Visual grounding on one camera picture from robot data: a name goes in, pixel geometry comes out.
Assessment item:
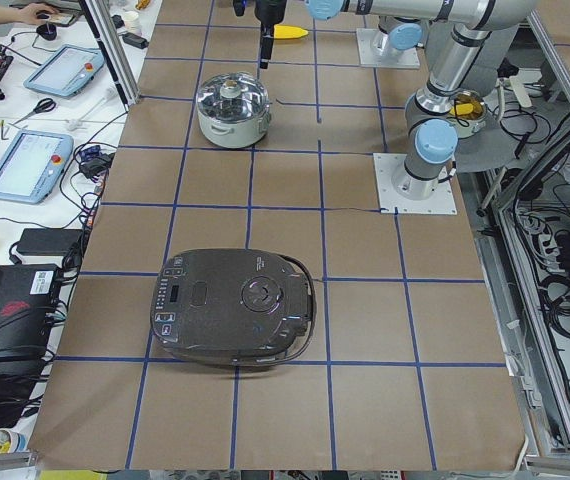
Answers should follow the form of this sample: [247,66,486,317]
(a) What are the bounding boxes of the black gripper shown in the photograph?
[256,0,287,69]

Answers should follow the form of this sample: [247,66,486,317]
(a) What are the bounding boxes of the glass pot lid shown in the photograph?
[197,72,270,124]

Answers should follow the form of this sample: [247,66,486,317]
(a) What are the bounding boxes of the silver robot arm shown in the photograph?
[372,16,423,56]
[305,0,537,201]

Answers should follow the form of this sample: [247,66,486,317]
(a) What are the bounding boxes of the yellow toy corn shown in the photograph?
[274,24,309,41]

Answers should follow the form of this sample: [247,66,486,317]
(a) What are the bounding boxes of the white cooking pot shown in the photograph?
[197,70,273,149]

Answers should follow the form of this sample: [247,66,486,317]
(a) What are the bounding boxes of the white pot with corn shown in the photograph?
[446,90,487,139]

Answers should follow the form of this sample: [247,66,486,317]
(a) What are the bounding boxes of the person's hand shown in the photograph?
[14,3,59,25]

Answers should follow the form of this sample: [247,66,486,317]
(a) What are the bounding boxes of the upper blue teach pendant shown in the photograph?
[23,44,105,97]

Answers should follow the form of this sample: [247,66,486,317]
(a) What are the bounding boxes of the blue teach pendant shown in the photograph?
[23,44,105,97]
[0,129,74,204]

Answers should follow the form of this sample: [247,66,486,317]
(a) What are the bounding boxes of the lower blue teach pendant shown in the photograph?
[0,129,74,204]

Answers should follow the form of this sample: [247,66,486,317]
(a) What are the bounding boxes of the dark electric rice cooker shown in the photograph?
[150,248,317,367]

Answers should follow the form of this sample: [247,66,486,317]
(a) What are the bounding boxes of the black power adapter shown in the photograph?
[16,228,82,256]

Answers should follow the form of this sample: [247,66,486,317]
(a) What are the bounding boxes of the black laptop computer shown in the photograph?
[0,264,62,375]

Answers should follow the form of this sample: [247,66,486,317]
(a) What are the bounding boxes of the aluminium frame post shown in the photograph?
[79,0,140,107]

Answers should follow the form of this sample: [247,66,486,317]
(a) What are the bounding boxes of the black handled scissors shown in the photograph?
[17,97,57,123]

